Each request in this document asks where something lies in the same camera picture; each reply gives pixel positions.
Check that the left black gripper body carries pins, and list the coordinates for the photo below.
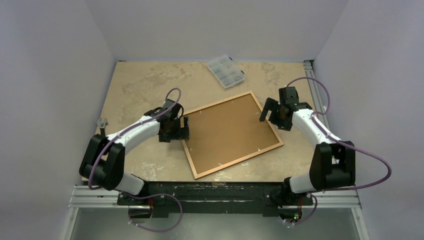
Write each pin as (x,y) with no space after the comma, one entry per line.
(174,132)

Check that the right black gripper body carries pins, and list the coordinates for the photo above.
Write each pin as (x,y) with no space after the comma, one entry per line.
(274,113)

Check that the wooden picture frame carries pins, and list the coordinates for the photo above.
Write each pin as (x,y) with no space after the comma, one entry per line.
(198,175)

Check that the clear plastic organizer box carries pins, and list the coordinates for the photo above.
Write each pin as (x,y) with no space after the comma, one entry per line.
(226,71)

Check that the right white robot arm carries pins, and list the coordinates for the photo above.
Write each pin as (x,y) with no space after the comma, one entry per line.
(333,163)

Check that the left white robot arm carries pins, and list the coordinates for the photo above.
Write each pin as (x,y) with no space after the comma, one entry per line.
(104,158)

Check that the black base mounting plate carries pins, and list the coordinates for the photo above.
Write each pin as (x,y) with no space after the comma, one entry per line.
(266,198)

